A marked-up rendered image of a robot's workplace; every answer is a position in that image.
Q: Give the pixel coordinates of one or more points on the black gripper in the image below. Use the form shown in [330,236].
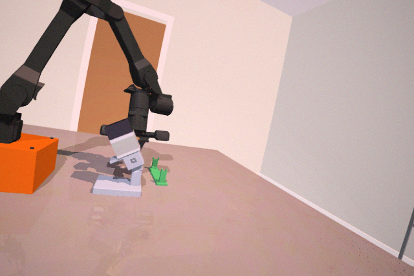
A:
[138,118]

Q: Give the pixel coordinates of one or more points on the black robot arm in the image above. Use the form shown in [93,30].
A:
[23,85]

